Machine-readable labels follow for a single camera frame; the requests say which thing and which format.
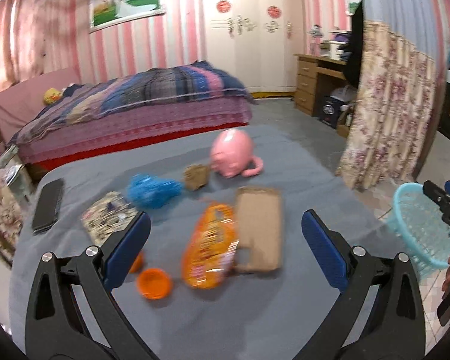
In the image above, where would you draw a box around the light blue plastic basket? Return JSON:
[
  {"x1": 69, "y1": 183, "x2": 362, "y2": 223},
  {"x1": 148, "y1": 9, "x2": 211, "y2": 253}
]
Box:
[{"x1": 385, "y1": 183, "x2": 450, "y2": 278}]

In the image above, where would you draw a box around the orange tangerine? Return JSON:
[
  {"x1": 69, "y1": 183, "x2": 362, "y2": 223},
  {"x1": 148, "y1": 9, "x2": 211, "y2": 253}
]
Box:
[{"x1": 129, "y1": 251, "x2": 145, "y2": 274}]

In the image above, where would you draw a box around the orange plastic lid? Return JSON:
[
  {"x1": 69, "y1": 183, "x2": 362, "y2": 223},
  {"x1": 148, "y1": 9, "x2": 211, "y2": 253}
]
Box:
[{"x1": 136, "y1": 268, "x2": 173, "y2": 301}]

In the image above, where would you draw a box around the blue plastic bag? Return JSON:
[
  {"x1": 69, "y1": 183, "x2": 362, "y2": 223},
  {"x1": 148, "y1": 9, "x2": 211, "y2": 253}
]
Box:
[{"x1": 127, "y1": 174, "x2": 183, "y2": 210}]

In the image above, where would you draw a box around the orange snack wrapper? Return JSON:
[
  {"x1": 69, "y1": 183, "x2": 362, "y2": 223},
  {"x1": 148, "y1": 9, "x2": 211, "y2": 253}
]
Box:
[{"x1": 182, "y1": 202, "x2": 239, "y2": 290}]

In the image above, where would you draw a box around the small brown paper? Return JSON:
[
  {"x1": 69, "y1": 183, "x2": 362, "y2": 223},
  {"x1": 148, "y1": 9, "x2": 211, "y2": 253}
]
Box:
[{"x1": 183, "y1": 164, "x2": 210, "y2": 191}]

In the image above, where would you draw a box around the floral curtain right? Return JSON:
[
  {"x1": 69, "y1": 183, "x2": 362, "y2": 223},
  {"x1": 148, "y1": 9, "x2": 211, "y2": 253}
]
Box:
[{"x1": 337, "y1": 0, "x2": 438, "y2": 190}]

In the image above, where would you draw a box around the floral curtain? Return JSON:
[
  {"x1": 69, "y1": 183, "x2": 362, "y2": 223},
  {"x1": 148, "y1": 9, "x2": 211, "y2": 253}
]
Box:
[
  {"x1": 0, "y1": 145, "x2": 26, "y2": 267},
  {"x1": 337, "y1": 0, "x2": 438, "y2": 190}
]

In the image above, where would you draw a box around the black smartphone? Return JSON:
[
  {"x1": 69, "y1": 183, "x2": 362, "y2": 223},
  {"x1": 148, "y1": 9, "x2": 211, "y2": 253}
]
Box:
[{"x1": 31, "y1": 179, "x2": 65, "y2": 233}]

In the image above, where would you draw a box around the floral curtain left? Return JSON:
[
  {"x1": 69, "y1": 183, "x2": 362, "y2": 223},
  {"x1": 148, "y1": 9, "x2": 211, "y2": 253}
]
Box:
[{"x1": 0, "y1": 145, "x2": 26, "y2": 267}]

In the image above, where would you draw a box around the patterned fabric pouch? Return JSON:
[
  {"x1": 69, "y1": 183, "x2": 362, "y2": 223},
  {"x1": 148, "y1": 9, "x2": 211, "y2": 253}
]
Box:
[{"x1": 81, "y1": 191, "x2": 138, "y2": 246}]

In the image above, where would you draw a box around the black box under desk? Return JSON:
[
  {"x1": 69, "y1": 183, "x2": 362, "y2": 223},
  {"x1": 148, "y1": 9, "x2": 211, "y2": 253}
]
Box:
[{"x1": 319, "y1": 96, "x2": 348, "y2": 129}]

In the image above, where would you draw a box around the small bedside stool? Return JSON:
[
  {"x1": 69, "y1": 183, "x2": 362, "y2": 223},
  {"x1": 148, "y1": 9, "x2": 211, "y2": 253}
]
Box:
[{"x1": 0, "y1": 145, "x2": 35, "y2": 206}]

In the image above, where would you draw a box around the brown phone case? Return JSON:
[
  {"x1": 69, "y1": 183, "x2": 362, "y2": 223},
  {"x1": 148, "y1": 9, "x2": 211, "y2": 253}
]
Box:
[{"x1": 235, "y1": 185, "x2": 284, "y2": 274}]

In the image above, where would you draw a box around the blue-grey table cloth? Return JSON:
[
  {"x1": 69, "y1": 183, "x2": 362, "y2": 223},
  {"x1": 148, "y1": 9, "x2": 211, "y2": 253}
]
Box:
[{"x1": 9, "y1": 127, "x2": 400, "y2": 359}]

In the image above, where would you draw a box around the wooden desk with drawers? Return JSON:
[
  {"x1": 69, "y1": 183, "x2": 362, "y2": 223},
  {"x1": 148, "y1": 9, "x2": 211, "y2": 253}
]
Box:
[{"x1": 293, "y1": 55, "x2": 347, "y2": 116}]

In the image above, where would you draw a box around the desk lamp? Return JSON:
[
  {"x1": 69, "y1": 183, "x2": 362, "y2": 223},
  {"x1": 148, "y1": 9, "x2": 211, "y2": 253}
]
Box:
[{"x1": 309, "y1": 24, "x2": 323, "y2": 56}]

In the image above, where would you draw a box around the bed with plaid quilt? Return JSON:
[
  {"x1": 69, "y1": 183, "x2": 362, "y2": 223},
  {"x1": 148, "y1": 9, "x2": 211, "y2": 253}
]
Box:
[{"x1": 0, "y1": 61, "x2": 254, "y2": 171}]

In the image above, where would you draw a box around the yellow duck plush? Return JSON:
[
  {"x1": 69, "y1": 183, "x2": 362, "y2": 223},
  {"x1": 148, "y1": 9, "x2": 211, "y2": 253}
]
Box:
[{"x1": 43, "y1": 88, "x2": 63, "y2": 106}]

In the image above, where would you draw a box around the white wardrobe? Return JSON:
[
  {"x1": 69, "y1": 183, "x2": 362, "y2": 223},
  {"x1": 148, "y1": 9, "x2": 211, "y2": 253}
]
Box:
[{"x1": 202, "y1": 0, "x2": 305, "y2": 94}]

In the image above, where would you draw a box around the pink window curtain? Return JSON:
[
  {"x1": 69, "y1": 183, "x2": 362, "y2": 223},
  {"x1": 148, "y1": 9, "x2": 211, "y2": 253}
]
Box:
[{"x1": 0, "y1": 0, "x2": 73, "y2": 92}]

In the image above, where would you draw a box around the framed wedding picture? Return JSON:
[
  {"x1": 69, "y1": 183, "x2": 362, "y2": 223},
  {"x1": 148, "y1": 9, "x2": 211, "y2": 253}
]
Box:
[{"x1": 89, "y1": 0, "x2": 166, "y2": 33}]

